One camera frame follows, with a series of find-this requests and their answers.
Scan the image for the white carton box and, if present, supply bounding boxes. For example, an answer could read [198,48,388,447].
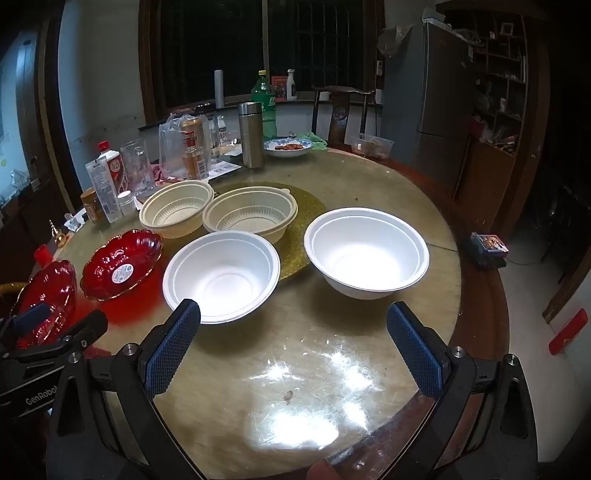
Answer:
[85,157,123,224]

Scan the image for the clear glass mug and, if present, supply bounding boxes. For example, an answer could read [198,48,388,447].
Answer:
[120,138,155,197]

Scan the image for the grey refrigerator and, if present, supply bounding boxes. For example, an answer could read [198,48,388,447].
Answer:
[383,21,474,176]

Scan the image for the crumpled plastic bag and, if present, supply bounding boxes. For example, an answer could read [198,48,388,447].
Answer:
[376,23,414,58]

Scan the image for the steel thermos flask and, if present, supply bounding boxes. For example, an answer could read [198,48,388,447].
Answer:
[238,102,265,169]

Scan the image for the dark window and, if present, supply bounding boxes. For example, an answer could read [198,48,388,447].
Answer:
[139,0,386,125]

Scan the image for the small amber bottle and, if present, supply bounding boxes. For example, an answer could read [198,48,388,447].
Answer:
[182,147,209,181]

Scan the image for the blue white patterned plate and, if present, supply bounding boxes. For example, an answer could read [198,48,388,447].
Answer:
[263,137,314,159]

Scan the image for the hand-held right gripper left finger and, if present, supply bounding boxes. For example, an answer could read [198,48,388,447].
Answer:
[46,299,204,480]

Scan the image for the white bottle with red cap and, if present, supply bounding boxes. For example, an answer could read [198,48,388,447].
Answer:
[97,141,126,195]

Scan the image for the red glass plate with sticker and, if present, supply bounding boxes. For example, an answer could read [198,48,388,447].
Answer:
[80,229,164,302]

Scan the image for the flat printed packet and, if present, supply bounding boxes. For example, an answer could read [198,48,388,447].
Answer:
[154,164,185,183]

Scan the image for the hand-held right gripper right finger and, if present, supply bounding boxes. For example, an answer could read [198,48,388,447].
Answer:
[387,301,539,480]

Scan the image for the clear plastic bag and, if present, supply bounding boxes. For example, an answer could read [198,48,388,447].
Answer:
[158,112,213,181]

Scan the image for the dark wooden shelf cabinet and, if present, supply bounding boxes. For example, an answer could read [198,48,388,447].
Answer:
[455,9,550,236]

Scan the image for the beige plastic bowl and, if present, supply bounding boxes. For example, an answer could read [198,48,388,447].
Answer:
[139,180,215,239]
[202,185,298,245]

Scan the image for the brown jar with gold lid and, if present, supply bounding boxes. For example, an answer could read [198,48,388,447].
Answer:
[81,187,106,223]

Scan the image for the white printed paper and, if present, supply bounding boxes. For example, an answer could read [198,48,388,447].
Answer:
[210,145,244,178]

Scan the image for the white foam bowl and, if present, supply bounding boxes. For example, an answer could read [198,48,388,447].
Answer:
[303,208,430,301]
[163,231,281,325]

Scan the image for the clear plastic food container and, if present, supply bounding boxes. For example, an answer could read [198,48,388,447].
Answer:
[351,133,395,161]

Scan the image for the dark wooden chair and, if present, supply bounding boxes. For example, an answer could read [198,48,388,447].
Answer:
[311,85,375,148]

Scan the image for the red white floor object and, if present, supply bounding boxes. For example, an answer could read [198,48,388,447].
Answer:
[549,309,589,355]

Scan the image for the green plastic bottle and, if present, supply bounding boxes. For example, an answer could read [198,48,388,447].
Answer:
[250,70,278,141]

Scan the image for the colourful card box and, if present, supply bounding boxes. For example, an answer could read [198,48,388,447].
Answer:
[470,232,509,268]

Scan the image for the gold red can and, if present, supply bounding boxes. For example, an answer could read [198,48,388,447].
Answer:
[180,116,206,158]

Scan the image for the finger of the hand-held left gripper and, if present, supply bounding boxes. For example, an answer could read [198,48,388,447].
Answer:
[0,310,109,366]
[0,302,51,342]

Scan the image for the gold round mat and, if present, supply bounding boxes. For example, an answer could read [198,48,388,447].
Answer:
[210,182,326,281]

